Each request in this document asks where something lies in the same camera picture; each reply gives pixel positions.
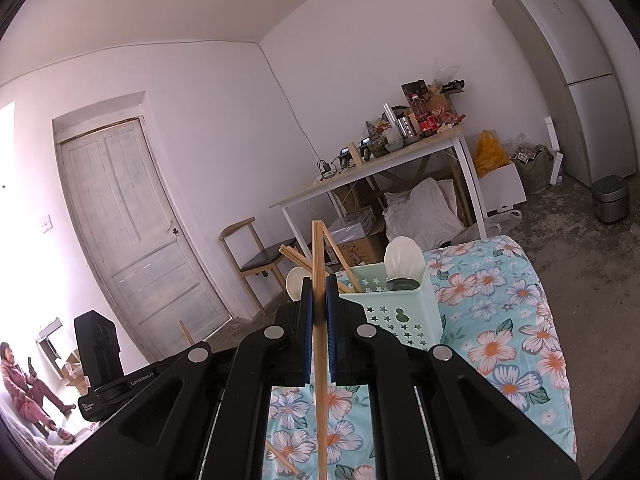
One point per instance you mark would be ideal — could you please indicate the white table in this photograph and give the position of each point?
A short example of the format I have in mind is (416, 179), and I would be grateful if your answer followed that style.
(400, 155)

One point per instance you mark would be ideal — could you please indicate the long white box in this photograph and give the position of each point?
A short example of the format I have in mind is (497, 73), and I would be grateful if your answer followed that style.
(552, 150)

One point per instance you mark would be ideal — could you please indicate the green plastic utensil holder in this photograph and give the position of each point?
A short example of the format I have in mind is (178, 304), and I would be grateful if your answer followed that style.
(400, 320)

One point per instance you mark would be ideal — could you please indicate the large metal spoon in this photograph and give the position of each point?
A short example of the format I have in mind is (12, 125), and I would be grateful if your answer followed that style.
(402, 284)

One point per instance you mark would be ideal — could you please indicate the black device with screen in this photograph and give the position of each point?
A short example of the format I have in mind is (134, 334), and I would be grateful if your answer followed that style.
(366, 146)
(344, 157)

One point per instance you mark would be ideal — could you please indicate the wooden stand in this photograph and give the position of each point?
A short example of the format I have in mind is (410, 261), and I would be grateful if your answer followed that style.
(356, 154)

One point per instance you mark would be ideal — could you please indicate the wooden chair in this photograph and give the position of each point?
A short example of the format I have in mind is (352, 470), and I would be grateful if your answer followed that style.
(265, 260)

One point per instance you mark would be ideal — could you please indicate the grey white box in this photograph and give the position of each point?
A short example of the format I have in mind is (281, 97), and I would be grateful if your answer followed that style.
(350, 222)

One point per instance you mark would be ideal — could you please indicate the white sack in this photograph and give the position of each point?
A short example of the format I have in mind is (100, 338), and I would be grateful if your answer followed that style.
(447, 195)
(420, 215)

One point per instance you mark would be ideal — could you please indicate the white shell-shaped spoon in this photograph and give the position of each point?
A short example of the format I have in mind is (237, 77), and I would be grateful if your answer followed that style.
(404, 257)

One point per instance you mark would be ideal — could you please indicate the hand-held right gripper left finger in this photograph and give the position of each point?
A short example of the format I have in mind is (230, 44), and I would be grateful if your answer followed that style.
(307, 340)

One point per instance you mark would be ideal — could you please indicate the wall light switch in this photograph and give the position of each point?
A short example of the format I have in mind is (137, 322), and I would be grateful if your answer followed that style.
(46, 223)

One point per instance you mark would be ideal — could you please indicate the white wooden door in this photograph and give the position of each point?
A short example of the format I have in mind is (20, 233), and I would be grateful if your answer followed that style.
(135, 230)

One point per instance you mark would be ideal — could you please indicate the red snack bags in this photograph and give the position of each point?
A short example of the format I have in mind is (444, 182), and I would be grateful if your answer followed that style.
(447, 115)

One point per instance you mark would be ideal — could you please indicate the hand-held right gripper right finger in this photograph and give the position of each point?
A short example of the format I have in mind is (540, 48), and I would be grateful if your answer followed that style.
(332, 340)

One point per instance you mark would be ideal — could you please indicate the small metal bin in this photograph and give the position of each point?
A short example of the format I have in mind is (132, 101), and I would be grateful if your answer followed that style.
(610, 200)

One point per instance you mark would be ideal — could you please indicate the cola bottle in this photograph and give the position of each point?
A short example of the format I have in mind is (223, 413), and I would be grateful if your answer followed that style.
(427, 124)

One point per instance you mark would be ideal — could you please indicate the yellow plastic bag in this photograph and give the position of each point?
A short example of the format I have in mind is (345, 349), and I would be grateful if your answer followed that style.
(489, 155)

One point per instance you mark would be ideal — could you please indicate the white ceramic spoon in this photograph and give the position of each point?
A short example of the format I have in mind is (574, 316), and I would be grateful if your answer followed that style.
(295, 285)

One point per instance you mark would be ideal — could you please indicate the silver refrigerator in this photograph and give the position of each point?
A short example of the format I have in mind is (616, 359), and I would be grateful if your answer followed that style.
(575, 85)

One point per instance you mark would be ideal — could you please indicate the brown cardboard boxes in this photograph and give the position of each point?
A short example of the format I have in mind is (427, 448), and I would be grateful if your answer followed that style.
(74, 372)

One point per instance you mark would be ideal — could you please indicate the dark box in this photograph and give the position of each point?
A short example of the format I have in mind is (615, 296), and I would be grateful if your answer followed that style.
(414, 91)

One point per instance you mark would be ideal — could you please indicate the glass jar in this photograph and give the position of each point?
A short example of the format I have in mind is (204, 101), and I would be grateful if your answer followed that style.
(378, 147)

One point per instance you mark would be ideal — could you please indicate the green bag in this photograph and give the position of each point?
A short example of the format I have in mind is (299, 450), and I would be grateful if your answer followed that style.
(535, 172)

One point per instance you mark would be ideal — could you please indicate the small bowl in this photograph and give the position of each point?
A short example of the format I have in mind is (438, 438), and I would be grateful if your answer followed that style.
(394, 145)

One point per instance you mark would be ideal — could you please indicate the power strip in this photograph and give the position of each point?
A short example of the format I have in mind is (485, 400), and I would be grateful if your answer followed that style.
(327, 171)

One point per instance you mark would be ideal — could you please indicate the cardboard box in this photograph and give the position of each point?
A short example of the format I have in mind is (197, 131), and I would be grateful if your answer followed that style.
(360, 250)

